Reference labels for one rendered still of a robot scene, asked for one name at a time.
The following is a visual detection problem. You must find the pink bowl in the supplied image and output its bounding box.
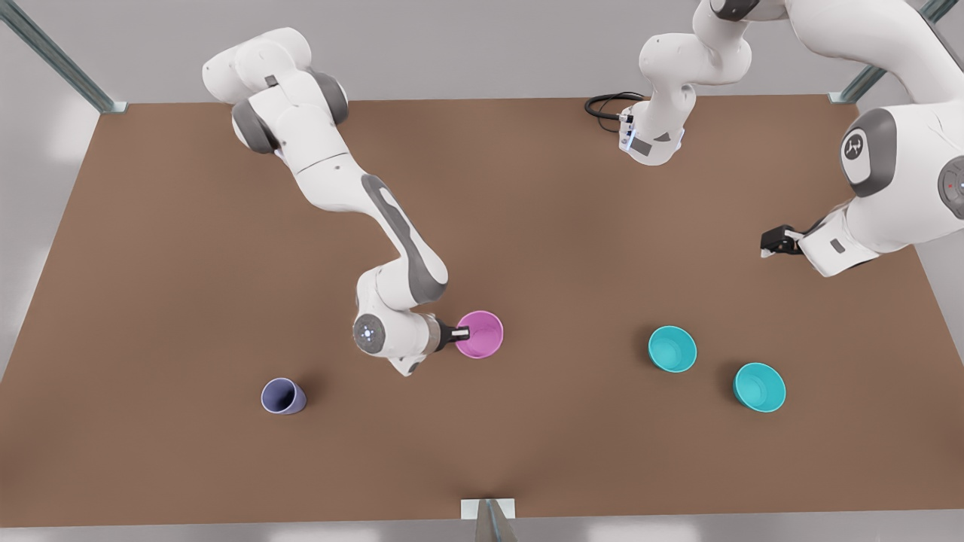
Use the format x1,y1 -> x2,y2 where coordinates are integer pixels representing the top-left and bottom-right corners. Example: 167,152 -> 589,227
455,310 -> 505,360

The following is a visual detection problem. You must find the teal bowl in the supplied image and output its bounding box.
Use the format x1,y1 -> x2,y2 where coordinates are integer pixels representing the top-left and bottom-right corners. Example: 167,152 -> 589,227
733,362 -> 787,413
648,325 -> 698,373

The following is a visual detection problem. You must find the lavender blue cup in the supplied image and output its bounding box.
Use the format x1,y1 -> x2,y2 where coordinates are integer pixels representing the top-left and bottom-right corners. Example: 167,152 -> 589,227
261,377 -> 308,416

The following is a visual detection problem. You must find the silver frame post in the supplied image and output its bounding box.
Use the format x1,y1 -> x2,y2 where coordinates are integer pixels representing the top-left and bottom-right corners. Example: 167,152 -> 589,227
0,0 -> 129,115
828,0 -> 961,105
461,498 -> 518,542

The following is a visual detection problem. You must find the black cable loop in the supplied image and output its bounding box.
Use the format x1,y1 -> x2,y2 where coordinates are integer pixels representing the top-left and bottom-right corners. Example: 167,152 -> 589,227
584,92 -> 647,135

